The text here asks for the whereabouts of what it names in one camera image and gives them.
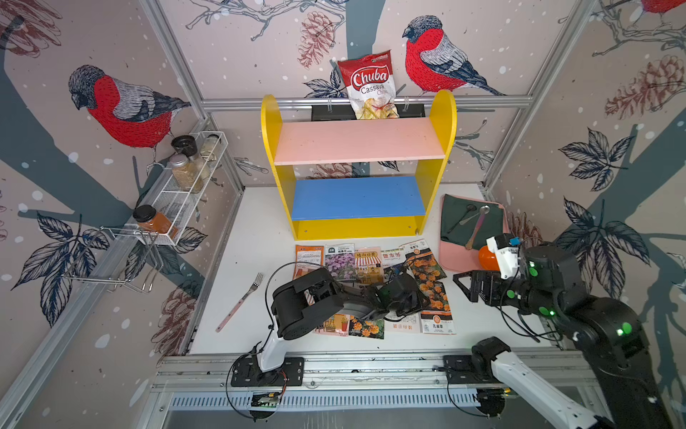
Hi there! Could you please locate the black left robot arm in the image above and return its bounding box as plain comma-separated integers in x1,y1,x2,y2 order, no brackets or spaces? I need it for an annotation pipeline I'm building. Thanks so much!
253,266,430,373

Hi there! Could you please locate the pale spice jar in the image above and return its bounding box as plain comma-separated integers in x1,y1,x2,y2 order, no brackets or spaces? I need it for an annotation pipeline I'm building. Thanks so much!
199,133,221,163

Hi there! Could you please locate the yellow shelf unit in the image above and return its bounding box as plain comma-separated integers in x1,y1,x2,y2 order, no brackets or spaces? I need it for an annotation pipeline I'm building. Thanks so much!
261,90,457,241

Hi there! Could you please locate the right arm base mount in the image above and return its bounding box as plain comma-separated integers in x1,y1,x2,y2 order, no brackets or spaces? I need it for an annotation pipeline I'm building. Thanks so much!
442,337,512,384

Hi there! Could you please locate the white orange seed bag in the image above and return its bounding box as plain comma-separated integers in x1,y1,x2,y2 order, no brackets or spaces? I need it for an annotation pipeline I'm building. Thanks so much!
293,245,324,279

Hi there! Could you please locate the orange marigold seed bag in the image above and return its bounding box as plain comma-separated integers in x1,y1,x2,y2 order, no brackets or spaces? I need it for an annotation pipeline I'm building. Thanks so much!
400,239,447,283

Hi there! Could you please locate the black wall holder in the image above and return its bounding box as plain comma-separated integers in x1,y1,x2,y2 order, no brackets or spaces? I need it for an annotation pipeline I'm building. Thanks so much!
311,104,426,122

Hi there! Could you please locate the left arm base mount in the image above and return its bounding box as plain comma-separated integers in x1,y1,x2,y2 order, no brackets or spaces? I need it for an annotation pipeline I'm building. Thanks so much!
229,354,305,388

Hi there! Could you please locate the red Chuba chips bag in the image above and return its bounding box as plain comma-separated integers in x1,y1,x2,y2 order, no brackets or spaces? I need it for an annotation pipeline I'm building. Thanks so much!
338,50,398,120

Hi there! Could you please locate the white text seed bag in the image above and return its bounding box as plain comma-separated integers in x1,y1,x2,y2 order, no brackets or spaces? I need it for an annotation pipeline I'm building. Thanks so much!
385,314,422,334

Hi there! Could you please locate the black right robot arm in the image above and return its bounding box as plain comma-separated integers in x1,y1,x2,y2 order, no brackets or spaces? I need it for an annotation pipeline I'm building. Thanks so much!
453,245,672,428

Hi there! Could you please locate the dark marigold seed bag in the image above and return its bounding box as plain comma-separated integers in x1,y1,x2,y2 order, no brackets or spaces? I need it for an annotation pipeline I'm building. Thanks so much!
348,317,385,340

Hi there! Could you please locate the orange bowl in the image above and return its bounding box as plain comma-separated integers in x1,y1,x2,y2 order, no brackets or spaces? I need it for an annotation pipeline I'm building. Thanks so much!
478,246,500,272

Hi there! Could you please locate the white wire spice rack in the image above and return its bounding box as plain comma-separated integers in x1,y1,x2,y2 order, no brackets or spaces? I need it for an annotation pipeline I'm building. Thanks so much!
139,130,228,253

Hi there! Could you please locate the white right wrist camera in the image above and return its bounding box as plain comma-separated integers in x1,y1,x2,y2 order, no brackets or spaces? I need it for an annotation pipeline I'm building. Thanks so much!
486,233,521,280

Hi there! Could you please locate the purple flower seed bag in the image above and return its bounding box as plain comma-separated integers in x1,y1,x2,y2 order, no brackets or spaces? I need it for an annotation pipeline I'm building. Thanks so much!
324,243,357,282

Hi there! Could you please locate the black lid spice jar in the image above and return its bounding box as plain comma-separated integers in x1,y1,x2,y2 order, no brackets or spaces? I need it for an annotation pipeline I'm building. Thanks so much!
171,135,198,161

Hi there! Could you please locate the pink handled spoon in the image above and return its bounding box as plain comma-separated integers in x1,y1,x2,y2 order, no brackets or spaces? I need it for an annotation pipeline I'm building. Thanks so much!
466,206,491,250

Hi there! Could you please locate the dark metal spoon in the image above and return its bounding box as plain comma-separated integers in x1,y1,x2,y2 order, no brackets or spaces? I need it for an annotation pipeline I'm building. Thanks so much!
447,204,477,234

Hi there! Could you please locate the striped shop seed bag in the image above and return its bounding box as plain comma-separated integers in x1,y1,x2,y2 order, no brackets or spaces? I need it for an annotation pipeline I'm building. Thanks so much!
354,247,384,285

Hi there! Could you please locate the silver fork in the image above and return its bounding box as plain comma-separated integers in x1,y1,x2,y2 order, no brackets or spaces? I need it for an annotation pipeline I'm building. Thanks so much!
215,273,264,334

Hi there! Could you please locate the orange spice jar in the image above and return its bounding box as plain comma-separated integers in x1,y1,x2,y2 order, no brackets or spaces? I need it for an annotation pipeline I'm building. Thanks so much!
132,205,173,234

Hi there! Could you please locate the dark green cloth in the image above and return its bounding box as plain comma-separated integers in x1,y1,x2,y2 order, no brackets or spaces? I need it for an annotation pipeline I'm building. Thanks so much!
439,195,505,250

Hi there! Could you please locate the metal wire hook rack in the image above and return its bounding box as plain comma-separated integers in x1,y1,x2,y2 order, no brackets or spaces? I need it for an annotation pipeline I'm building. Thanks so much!
60,223,164,294

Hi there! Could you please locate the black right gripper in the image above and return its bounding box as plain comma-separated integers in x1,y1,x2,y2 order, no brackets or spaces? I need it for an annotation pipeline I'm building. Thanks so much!
450,266,558,321

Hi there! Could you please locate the blue flower seed bag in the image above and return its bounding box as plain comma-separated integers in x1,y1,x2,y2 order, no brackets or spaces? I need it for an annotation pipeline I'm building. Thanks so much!
381,248,408,282

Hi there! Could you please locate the pink tray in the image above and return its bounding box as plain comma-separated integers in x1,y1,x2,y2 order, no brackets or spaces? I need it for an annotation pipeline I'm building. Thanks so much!
439,195,509,273

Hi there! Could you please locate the silver lid spice jar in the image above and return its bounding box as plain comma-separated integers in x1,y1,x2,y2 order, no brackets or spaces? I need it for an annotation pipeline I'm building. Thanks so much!
169,154,204,194

